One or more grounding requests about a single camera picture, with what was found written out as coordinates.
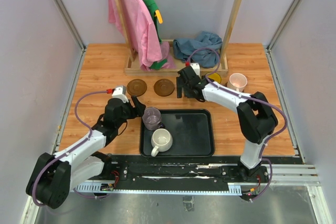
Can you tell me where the black baking tray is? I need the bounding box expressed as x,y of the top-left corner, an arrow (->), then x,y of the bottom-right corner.
140,109 -> 215,158

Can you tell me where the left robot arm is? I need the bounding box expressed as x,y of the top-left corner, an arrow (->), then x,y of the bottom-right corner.
26,96 -> 146,209

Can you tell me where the wooden clothes rack frame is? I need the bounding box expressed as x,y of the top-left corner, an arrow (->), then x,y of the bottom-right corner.
114,0 -> 242,77

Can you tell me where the yellow mug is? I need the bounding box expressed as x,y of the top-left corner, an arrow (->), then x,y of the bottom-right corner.
204,73 -> 222,83

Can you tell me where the pink ceramic mug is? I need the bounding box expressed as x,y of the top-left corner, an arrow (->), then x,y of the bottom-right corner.
227,73 -> 248,92

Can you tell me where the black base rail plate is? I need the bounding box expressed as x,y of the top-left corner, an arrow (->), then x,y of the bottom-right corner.
51,153 -> 270,190

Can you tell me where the blue crumpled cloth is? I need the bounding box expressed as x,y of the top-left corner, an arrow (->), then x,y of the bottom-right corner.
173,31 -> 223,68

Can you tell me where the white ceramic mug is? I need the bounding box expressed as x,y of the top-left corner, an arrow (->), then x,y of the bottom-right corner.
151,129 -> 173,157

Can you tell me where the purple translucent cup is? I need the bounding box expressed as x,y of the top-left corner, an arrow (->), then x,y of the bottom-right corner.
142,107 -> 165,131

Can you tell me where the green garment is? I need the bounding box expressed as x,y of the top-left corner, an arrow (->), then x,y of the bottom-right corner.
116,0 -> 169,71

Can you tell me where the pink shirt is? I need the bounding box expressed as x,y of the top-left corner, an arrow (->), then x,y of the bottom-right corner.
108,0 -> 177,71

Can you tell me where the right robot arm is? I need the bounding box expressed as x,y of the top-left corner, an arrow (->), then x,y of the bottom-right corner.
178,66 -> 278,182

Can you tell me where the brown round coaster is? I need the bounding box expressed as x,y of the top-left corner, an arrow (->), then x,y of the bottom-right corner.
127,79 -> 147,97
154,79 -> 175,97

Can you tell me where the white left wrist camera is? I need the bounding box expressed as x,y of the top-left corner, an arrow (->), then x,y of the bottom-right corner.
112,85 -> 129,103

